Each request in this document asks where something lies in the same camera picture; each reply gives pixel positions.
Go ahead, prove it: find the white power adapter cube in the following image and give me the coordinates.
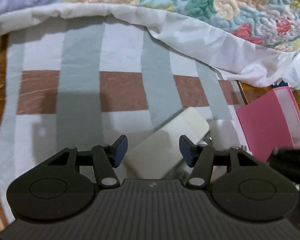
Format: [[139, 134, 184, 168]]
[[209, 120, 241, 151]]

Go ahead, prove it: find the white power strip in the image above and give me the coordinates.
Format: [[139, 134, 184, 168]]
[[123, 107, 209, 179]]

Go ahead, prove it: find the pink storage box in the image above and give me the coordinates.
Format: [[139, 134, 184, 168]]
[[236, 86, 300, 162]]

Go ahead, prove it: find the checkered grey brown rug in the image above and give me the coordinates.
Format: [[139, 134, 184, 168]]
[[0, 16, 243, 230]]

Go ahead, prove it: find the white bed skirt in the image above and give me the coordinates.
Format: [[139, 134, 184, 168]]
[[0, 3, 300, 89]]

